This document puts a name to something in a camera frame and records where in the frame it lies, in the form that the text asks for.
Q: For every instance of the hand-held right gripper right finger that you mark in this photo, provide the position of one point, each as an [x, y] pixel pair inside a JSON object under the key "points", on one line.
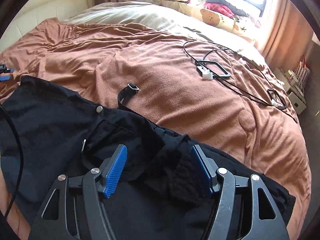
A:
{"points": [[202, 170]]}

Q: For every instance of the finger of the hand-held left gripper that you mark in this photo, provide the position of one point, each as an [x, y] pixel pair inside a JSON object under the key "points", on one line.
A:
{"points": [[5, 77]]}

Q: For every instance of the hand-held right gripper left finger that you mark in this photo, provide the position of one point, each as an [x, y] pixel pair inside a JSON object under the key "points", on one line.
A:
{"points": [[116, 170]]}

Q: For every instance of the black pants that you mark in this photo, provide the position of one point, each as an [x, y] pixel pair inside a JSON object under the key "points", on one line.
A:
{"points": [[50, 130]]}

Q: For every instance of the brown fleece blanket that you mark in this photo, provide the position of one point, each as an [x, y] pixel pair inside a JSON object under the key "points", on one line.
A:
{"points": [[175, 92]]}

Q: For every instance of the cream padded headboard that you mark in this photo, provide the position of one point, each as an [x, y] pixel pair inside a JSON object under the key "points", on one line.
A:
{"points": [[50, 5]]}

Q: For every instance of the small white charger plug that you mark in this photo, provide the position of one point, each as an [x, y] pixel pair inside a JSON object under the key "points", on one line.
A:
{"points": [[274, 102]]}

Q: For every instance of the white bedside rack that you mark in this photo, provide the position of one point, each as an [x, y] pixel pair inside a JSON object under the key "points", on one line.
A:
{"points": [[296, 90]]}

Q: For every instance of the bear printed cream pillow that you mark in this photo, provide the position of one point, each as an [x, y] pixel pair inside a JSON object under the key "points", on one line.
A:
{"points": [[217, 17]]}

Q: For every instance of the red garment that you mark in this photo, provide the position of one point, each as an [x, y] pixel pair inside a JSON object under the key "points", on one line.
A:
{"points": [[220, 8]]}

